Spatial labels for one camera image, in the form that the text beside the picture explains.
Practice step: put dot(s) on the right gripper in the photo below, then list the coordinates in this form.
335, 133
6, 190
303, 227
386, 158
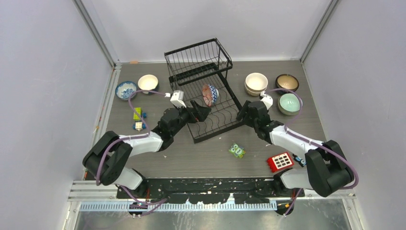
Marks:
242, 113

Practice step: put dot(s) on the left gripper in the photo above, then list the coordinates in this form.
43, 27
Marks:
201, 112

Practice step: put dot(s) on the red patterned bowl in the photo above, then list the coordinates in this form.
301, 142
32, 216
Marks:
210, 94

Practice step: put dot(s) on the cream bowl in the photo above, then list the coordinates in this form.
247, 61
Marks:
255, 92
256, 82

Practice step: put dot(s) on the black wire dish rack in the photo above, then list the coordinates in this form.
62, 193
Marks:
192, 66

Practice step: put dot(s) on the mint green bowl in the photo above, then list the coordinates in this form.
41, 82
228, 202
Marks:
289, 104

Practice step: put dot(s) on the brown rimmed bowl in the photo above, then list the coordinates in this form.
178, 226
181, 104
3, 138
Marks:
286, 81

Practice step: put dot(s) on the dark teal bowl white foot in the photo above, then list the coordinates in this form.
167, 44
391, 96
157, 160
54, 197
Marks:
148, 83

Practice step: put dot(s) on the blue white patterned bowl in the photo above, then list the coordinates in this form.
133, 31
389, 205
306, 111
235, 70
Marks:
125, 89

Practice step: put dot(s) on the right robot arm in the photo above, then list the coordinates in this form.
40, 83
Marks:
327, 169

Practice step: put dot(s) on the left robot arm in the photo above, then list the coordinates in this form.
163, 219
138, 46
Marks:
107, 159

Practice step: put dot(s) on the green owl block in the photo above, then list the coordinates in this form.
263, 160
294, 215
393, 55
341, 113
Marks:
237, 151

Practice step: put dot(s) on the yellow blue toy block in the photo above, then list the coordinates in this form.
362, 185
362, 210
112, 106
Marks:
138, 117

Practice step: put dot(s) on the red grid block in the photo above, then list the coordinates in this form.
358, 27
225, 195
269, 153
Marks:
280, 162

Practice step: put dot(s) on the dark blue owl block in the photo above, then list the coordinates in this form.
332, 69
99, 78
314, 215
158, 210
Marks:
299, 160

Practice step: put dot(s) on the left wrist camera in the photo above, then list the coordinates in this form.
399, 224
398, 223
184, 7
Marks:
176, 98

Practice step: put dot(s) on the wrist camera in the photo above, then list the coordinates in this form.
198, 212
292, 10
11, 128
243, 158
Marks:
176, 98
266, 99

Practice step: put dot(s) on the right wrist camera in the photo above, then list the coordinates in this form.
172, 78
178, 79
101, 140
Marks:
266, 99

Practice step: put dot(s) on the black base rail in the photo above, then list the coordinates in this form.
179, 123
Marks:
246, 190

